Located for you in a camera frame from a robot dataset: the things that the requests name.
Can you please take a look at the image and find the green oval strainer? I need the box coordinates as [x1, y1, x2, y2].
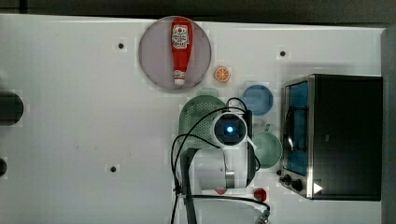
[178, 88, 225, 149]

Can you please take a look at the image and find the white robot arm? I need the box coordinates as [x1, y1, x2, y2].
[180, 110, 260, 224]

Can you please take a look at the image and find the orange slice toy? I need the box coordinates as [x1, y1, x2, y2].
[214, 66, 231, 82]

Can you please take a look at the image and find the blue cup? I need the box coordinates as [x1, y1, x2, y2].
[242, 84, 274, 116]

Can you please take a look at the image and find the grey round plate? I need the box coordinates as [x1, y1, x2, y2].
[138, 16, 212, 91]

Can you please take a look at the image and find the green mug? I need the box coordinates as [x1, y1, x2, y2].
[253, 124, 283, 169]

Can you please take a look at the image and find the pink toy fruit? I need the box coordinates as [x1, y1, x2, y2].
[215, 188, 227, 195]

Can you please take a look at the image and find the red ketchup bottle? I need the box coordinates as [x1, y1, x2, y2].
[171, 17, 193, 86]

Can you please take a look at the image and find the red strawberry toy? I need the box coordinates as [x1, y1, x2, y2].
[253, 188, 267, 202]

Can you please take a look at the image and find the black toaster oven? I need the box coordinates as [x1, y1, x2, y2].
[277, 74, 383, 202]

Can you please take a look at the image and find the black pot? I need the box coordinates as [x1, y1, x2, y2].
[0, 91, 24, 126]

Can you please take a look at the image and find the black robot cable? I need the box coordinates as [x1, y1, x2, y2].
[169, 97, 271, 224]

